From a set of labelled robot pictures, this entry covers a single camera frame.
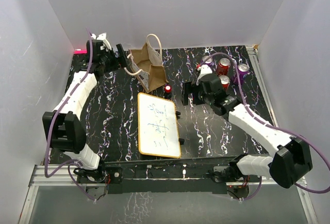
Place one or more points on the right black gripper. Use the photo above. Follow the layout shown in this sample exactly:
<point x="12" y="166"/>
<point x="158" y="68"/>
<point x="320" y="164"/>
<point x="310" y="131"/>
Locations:
<point x="187" y="88"/>

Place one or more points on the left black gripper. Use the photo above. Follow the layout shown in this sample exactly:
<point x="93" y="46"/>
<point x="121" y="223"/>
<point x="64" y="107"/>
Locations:
<point x="116" y="61"/>

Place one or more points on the brown canvas bag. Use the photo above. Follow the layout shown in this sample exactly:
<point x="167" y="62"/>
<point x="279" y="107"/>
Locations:
<point x="146" y="65"/>

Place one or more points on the purple fanta can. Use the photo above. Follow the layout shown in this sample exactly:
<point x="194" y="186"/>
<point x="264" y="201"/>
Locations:
<point x="207" y="60"/>

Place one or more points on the red can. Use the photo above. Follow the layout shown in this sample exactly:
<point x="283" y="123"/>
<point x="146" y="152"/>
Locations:
<point x="223" y="67"/>

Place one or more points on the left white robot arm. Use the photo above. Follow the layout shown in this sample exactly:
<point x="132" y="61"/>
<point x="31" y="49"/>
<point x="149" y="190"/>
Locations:
<point x="62" y="126"/>

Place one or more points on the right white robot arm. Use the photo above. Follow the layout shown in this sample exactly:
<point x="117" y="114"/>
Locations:
<point x="288" y="158"/>

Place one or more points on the black board clip upper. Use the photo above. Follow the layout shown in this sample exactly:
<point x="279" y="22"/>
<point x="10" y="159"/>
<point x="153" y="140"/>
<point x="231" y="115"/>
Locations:
<point x="178" y="113"/>

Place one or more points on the black board clip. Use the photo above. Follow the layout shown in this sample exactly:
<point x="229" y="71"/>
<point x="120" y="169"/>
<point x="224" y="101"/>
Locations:
<point x="178" y="113"/>
<point x="181" y="141"/>

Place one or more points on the pink tape strip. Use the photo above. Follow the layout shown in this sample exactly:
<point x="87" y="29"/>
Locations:
<point x="80" y="51"/>

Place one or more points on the black board clip lower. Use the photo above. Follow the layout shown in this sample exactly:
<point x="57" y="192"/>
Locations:
<point x="181" y="141"/>

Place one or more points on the white dry-erase board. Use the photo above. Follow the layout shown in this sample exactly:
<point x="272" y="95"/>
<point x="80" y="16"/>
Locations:
<point x="157" y="127"/>

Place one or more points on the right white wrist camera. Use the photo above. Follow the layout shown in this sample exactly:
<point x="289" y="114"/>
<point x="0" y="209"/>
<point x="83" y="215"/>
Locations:
<point x="203" y="70"/>

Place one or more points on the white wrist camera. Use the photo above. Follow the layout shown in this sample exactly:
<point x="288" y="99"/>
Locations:
<point x="104" y="38"/>
<point x="203" y="70"/>

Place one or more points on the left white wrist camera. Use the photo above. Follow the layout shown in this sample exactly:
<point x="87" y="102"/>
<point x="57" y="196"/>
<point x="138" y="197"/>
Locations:
<point x="104" y="38"/>

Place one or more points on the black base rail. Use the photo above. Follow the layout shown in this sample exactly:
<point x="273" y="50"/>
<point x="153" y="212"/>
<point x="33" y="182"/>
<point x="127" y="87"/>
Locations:
<point x="164" y="175"/>

